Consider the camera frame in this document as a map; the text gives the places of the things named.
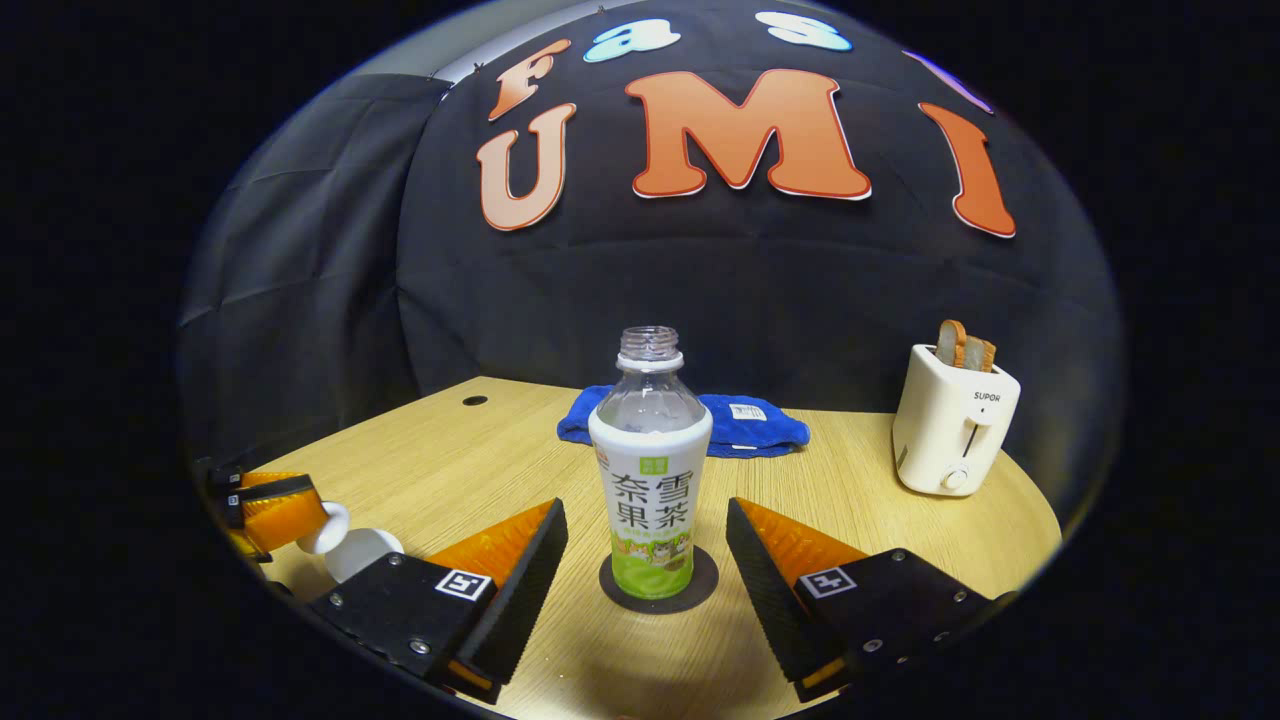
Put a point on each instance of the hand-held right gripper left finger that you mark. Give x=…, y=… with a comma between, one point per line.
x=525, y=590

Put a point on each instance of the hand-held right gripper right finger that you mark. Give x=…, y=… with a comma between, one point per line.
x=770, y=600

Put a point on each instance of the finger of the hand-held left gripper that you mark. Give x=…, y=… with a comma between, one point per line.
x=285, y=518
x=255, y=478

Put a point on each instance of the dark round coaster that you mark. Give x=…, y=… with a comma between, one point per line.
x=702, y=588

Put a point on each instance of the white teacup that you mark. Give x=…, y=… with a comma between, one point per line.
x=368, y=555

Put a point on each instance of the clear water bottle green label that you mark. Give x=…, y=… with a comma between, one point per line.
x=650, y=470

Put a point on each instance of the blue towel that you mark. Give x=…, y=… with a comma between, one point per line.
x=760, y=430

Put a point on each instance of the white toaster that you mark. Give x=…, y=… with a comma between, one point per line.
x=945, y=430

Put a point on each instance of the toasted bread slice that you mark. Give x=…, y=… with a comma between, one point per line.
x=982, y=355
x=950, y=342

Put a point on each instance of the black backdrop cloth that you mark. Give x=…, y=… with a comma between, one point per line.
x=700, y=280

